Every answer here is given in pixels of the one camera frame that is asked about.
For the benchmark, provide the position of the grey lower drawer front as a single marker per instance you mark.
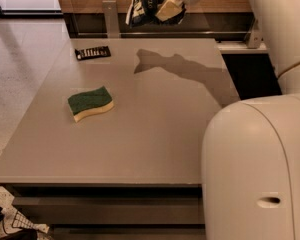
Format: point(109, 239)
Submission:
point(129, 233)

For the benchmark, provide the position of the black wire basket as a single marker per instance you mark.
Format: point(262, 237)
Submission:
point(20, 221)

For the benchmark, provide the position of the grey drawer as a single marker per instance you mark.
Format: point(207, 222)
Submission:
point(106, 211)
point(129, 233)

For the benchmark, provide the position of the left metal bracket post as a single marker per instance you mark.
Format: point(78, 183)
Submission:
point(110, 12)

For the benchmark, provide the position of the right metal bracket post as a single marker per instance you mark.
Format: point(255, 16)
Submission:
point(253, 38)

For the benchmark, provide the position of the metal bracket post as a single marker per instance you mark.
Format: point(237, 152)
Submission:
point(253, 38)
point(110, 12)

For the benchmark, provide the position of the horizontal metal rail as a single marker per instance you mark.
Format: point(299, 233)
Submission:
point(232, 35)

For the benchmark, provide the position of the grey upper drawer front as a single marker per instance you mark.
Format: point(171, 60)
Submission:
point(106, 211)

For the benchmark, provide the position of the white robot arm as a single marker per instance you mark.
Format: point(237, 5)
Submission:
point(250, 165)

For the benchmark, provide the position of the green and yellow sponge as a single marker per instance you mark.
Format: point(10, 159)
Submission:
point(90, 103)

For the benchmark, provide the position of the blue Kettle chip bag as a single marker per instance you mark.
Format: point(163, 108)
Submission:
point(142, 12)

